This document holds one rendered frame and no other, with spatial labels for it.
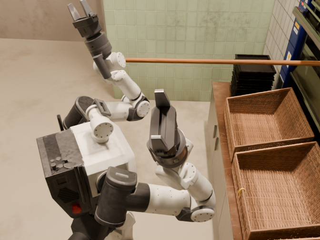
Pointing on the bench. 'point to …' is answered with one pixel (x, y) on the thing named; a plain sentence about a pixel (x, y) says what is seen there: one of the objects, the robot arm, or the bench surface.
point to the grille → (279, 83)
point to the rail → (307, 23)
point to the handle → (312, 15)
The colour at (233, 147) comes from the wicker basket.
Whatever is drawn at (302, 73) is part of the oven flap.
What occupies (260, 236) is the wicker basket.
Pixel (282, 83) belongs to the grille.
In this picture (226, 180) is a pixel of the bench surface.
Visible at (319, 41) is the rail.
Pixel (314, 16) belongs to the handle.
